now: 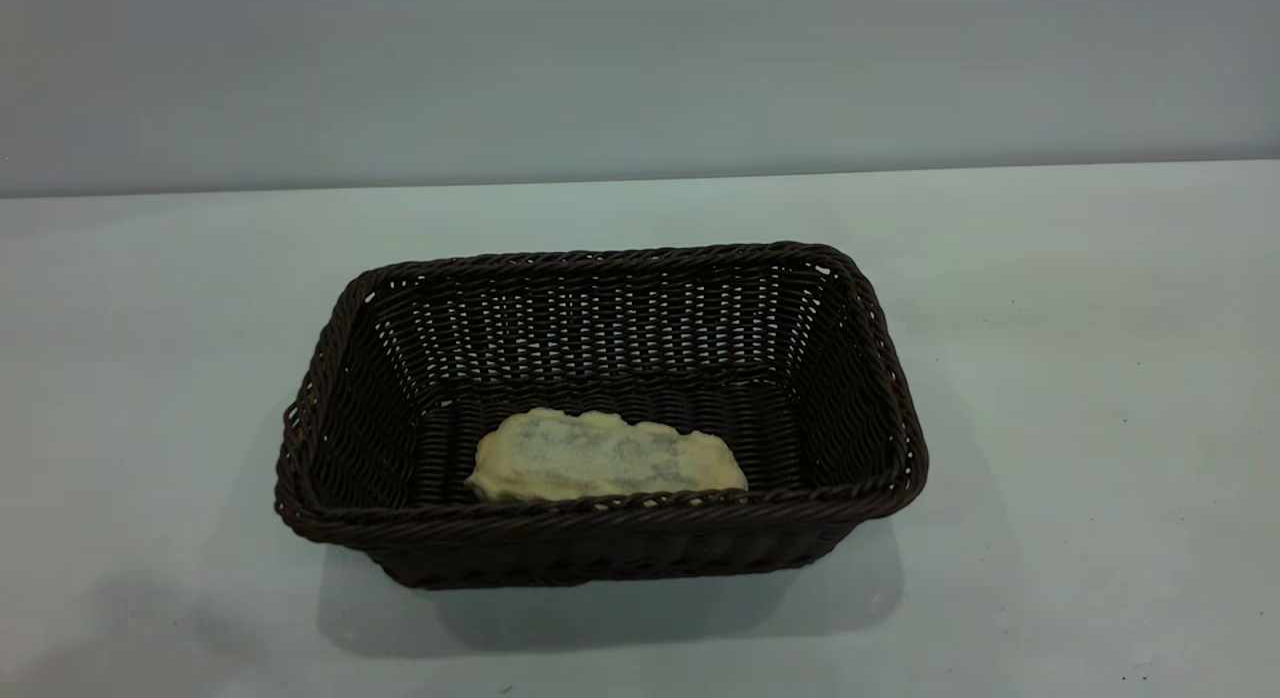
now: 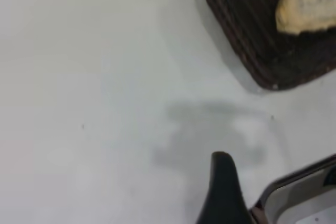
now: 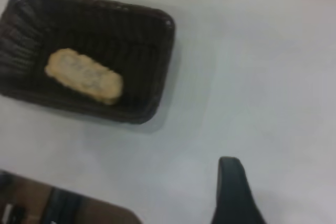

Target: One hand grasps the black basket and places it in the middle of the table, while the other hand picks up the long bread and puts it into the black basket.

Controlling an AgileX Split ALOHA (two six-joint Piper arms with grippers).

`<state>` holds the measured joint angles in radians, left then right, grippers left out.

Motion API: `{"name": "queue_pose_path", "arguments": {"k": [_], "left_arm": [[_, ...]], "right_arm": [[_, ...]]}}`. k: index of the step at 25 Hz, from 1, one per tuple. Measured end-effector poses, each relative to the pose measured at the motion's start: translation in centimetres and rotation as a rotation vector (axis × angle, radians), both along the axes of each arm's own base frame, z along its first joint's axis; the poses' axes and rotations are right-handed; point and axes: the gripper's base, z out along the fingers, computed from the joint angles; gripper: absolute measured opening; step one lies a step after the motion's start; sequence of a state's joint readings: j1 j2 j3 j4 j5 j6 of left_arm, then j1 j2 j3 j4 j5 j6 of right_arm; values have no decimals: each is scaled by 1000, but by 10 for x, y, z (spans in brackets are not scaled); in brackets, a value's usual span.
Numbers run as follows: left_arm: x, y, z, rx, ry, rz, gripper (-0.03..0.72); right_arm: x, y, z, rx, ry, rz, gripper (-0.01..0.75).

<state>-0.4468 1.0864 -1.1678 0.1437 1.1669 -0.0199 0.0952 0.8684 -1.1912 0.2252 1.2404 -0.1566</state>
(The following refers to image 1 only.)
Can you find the ridged golden bread loaf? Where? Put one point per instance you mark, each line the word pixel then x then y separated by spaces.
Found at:
pixel 600 458

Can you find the dark brown wicker basket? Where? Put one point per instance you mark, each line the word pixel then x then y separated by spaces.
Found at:
pixel 600 550

